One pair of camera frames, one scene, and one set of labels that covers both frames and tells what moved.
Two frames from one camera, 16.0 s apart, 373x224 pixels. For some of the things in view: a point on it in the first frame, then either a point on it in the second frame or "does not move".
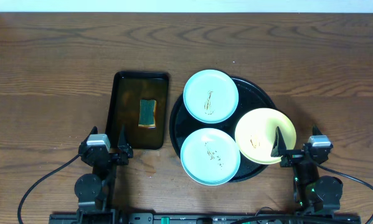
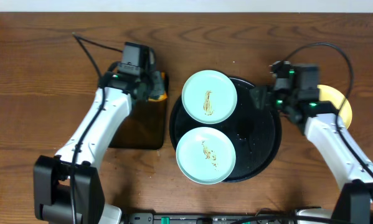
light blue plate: x=210 y=157 does not move
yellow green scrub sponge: x=147 y=113 to x=158 y=92
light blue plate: x=210 y=96 does not move
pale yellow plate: x=255 y=133 to x=329 y=94
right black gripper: x=279 y=150 to x=261 y=101
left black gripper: x=112 y=156 to x=157 y=84
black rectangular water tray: x=139 y=102 does not move
